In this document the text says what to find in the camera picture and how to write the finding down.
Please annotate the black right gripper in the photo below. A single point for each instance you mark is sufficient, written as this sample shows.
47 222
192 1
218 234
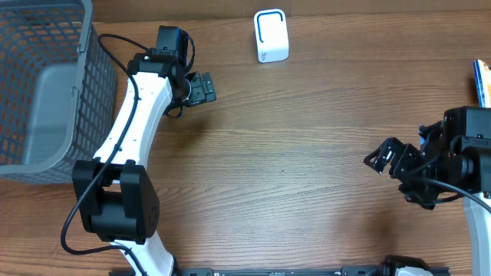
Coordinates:
400 169

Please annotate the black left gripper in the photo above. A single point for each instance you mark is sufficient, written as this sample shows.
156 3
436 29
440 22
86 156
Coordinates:
204 90

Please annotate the white orange snack bag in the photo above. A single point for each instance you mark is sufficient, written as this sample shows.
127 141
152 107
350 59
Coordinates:
482 80

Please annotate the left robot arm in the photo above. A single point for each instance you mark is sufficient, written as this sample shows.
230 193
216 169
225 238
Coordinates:
117 206

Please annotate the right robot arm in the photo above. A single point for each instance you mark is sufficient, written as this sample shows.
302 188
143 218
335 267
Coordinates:
452 162

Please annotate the white barcode scanner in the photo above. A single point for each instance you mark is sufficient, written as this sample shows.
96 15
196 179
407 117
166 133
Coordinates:
271 34

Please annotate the grey plastic mesh basket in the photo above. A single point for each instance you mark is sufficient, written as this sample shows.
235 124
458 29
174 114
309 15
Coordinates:
57 89

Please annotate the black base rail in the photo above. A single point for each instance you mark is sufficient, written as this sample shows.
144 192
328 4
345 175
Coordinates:
344 271

